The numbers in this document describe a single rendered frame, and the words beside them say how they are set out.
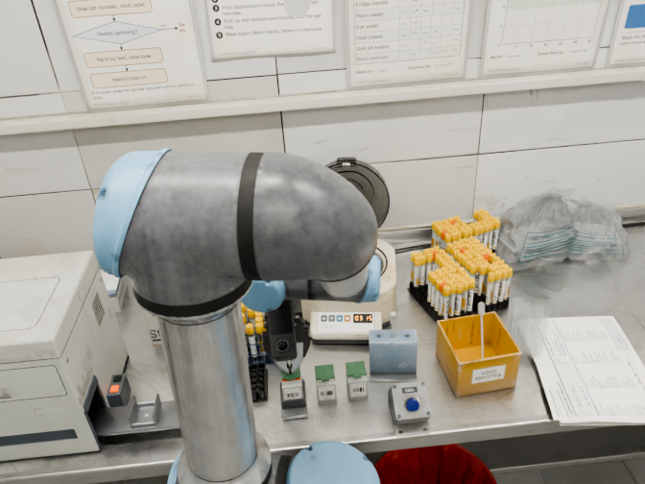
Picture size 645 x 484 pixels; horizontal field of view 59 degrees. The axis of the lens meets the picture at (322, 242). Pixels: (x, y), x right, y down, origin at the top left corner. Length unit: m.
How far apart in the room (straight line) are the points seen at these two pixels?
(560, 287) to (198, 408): 1.13
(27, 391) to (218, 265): 0.73
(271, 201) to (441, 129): 1.13
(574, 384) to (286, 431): 0.60
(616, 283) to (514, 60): 0.62
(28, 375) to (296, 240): 0.75
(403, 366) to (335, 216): 0.80
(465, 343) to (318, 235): 0.90
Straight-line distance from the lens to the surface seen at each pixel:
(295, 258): 0.48
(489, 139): 1.61
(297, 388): 1.18
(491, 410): 1.24
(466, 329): 1.31
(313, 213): 0.47
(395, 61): 1.46
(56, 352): 1.09
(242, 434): 0.68
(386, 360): 1.24
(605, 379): 1.34
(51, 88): 1.55
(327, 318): 1.34
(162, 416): 1.22
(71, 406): 1.18
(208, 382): 0.61
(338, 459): 0.77
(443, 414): 1.22
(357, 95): 1.44
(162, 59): 1.45
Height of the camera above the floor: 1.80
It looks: 33 degrees down
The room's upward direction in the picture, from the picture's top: 4 degrees counter-clockwise
